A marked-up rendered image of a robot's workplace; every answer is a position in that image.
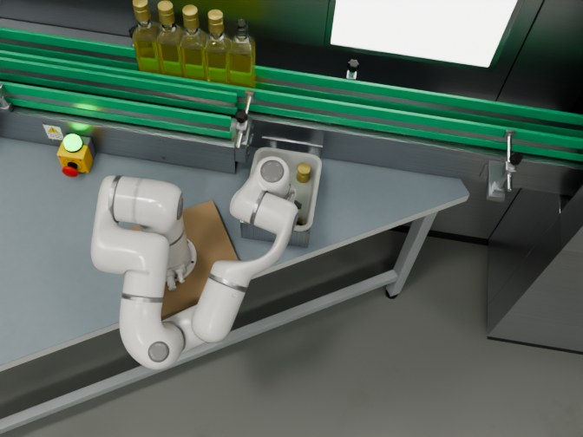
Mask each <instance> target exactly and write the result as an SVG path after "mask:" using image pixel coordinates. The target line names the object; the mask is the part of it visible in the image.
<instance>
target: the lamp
mask: <svg viewBox="0 0 583 437"><path fill-rule="evenodd" d="M63 144H64V147H65V149H66V151H68V152H69V153H76V152H79V151H80V150H81V149H82V140H81V139H80V137H79V136H78V135H76V134H69V135H67V136H66V137H65V138H64V140H63Z"/></svg>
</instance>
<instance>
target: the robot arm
mask: <svg viewBox="0 0 583 437"><path fill-rule="evenodd" d="M295 199H296V188H294V186H293V185H292V184H291V183H290V171H289V167H288V166H287V164H286V163H285V162H284V161H283V160H282V159H280V158H278V157H274V156H269V157H265V158H263V159H262V160H261V161H260V162H259V163H258V164H257V165H256V167H255V170H254V172H253V173H252V175H251V176H250V177H249V179H248V180H247V181H246V183H245V184H244V185H243V186H242V187H241V188H240V190H238V191H237V192H236V193H235V194H234V195H233V198H232V200H231V204H230V213H231V214H232V215H233V216H234V217H235V218H236V219H240V220H242V221H245V222H246V223H249V224H251V225H256V226H257V227H259V228H262V229H264V230H267V231H269V232H272V233H275V234H277V237H276V239H275V241H274V243H273V245H272V247H271V249H270V250H269V251H268V252H267V253H266V254H264V255H263V256H261V257H259V258H255V259H252V260H244V261H235V260H220V261H217V262H215V263H214V264H213V267H212V269H211V272H210V274H209V277H208V279H207V281H206V285H205V287H204V290H203V291H202V294H201V296H200V300H199V301H198V303H197V304H196V305H194V306H192V307H190V308H188V309H186V310H183V311H181V312H179V313H177V314H175V315H173V316H170V317H169V318H167V319H165V320H163V321H161V317H160V316H161V309H162V304H163V298H164V290H165V284H166V283H167V286H168V287H169V288H168V289H169V290H170V291H172V290H176V288H177V287H176V286H175V285H176V283H175V282H177V281H179V282H180V283H181V284H182V283H184V282H185V279H184V278H185V277H187V276H188V275H189V274H190V273H191V272H192V271H193V269H194V267H195V265H196V261H197V253H196V250H195V247H194V245H193V243H192V242H191V241H190V240H189V239H187V235H186V231H185V226H184V222H183V216H182V213H183V204H184V199H183V194H182V191H181V189H179V187H177V186H176V185H175V184H172V183H169V182H166V181H161V180H155V179H141V178H134V177H128V176H121V175H110V176H108V177H106V178H105V179H104V180H103V181H102V183H101V186H100V189H99V192H98V199H97V204H96V210H95V222H94V228H93V234H92V240H91V251H90V252H91V259H92V262H93V265H94V267H95V268H96V269H98V270H99V271H104V272H107V273H114V274H121V275H125V277H124V284H123V289H122V293H121V308H120V319H119V325H120V333H121V339H122V342H123V344H124V346H125V348H126V350H127V351H128V353H129V354H130V355H131V356H132V357H133V358H134V359H135V360H136V361H137V362H138V363H140V364H141V365H143V366H144V367H146V368H149V369H154V370H161V369H166V368H168V367H170V366H172V365H173V364H174V363H175V362H176V361H177V360H178V358H179V356H180V354H182V353H184V352H186V351H188V350H189V349H192V348H194V347H196V346H198V345H200V344H202V343H204V342H209V343H215V342H220V341H222V340H224V339H225V338H226V337H227V335H228V334H229V332H230V330H231V328H232V326H233V323H234V320H235V318H236V316H237V314H238V312H239V307H240V305H241V303H242V301H243V298H244V296H245V293H246V290H247V287H248V285H249V283H250V281H251V279H252V278H253V277H254V276H255V275H257V274H259V273H260V272H262V271H265V270H266V269H268V268H269V267H271V266H272V265H273V264H275V263H276V262H277V261H278V260H279V258H280V257H281V256H282V254H283V253H284V251H285V248H286V246H287V245H288V242H289V240H290V238H291V235H292V232H293V230H294V227H295V225H296V223H297V220H298V209H301V206H302V204H300V203H299V202H297V201H296V200H295ZM119 221H121V222H128V223H135V224H138V225H141V230H140V231H135V230H129V229H124V228H121V227H120V226H119V225H118V223H119Z"/></svg>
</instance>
